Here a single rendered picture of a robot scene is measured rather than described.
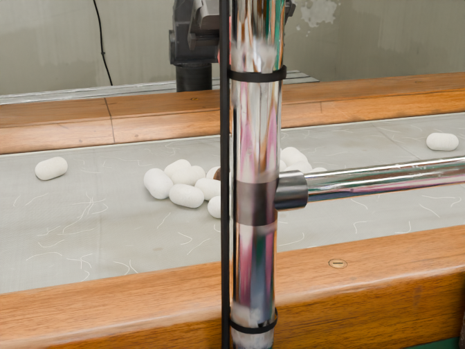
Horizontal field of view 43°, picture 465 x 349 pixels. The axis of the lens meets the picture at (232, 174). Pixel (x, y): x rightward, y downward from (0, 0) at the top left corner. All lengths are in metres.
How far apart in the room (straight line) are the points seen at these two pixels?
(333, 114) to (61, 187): 0.34
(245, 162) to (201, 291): 0.11
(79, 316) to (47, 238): 0.15
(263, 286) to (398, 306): 0.11
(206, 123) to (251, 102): 0.42
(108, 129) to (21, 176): 0.12
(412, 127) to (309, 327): 0.42
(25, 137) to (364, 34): 2.27
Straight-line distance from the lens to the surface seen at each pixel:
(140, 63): 2.65
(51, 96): 1.15
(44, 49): 2.59
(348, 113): 0.74
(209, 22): 0.58
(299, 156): 0.56
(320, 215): 0.49
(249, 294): 0.30
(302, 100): 0.73
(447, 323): 0.41
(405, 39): 2.54
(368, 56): 2.77
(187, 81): 1.00
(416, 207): 0.52
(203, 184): 0.50
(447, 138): 0.66
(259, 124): 0.26
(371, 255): 0.39
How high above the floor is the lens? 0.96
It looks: 23 degrees down
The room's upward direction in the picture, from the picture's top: straight up
